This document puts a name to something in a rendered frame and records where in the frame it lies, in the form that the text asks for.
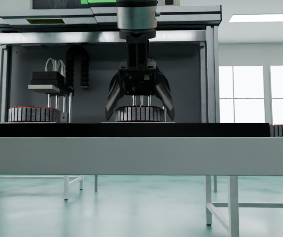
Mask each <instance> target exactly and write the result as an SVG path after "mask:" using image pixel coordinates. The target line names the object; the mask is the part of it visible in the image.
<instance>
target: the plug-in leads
mask: <svg viewBox="0 0 283 237"><path fill-rule="evenodd" d="M50 59H51V58H49V59H48V60H47V62H46V66H45V71H48V70H47V64H48V62H49V60H50ZM51 61H52V63H53V71H57V72H58V70H59V66H60V64H61V65H62V69H61V75H63V76H64V77H66V75H65V65H64V63H63V61H62V60H59V61H58V63H57V61H56V60H54V59H51ZM63 67H64V71H63Z"/></svg>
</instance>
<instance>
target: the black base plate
mask: <svg viewBox="0 0 283 237"><path fill-rule="evenodd" d="M0 137H270V124H269V123H0Z"/></svg>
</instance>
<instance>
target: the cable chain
mask: <svg viewBox="0 0 283 237"><path fill-rule="evenodd" d="M77 54H80V55H81V76H82V77H81V87H82V88H83V89H84V90H90V89H89V88H88V87H89V84H88V81H89V79H88V77H89V74H88V72H89V68H88V67H89V55H88V53H87V51H86V50H85V48H83V47H81V46H72V47H70V48H69V49H68V50H67V52H66V59H65V60H66V62H65V65H66V66H67V67H65V70H66V72H65V75H66V77H65V80H66V81H67V82H65V85H66V86H68V87H69V88H70V89H72V90H75V88H73V82H74V79H73V78H72V77H74V74H73V72H74V68H73V67H74V64H73V63H74V57H75V56H76V55H77Z"/></svg>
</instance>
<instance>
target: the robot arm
mask: <svg viewBox="0 0 283 237"><path fill-rule="evenodd" d="M116 6H117V7H116V10H117V28H119V29H120V30H119V38H120V39H123V40H126V45H127V59H124V61H122V62H121V64H120V66H119V68H118V71H117V72H116V73H115V74H114V76H113V78H112V80H111V82H110V87H109V94H108V97H107V102H106V108H105V117H106V120H107V121H108V120H109V118H110V117H111V116H112V114H113V109H114V108H115V107H116V106H117V102H118V100H119V99H121V98H123V96H124V95H155V96H156V97H157V98H159V99H160V100H161V101H162V104H163V107H165V108H166V109H167V114H168V115H169V117H170V118H171V119H172V121H173V120H174V117H175V110H174V105H173V100H172V96H171V92H170V87H169V82H168V80H167V78H166V76H165V75H164V73H163V72H161V71H160V69H159V68H158V66H157V64H156V61H153V59H149V39H153V38H156V30H155V28H156V27H157V19H156V17H157V16H160V11H155V10H156V9H157V0H116ZM123 82H124V85H123Z"/></svg>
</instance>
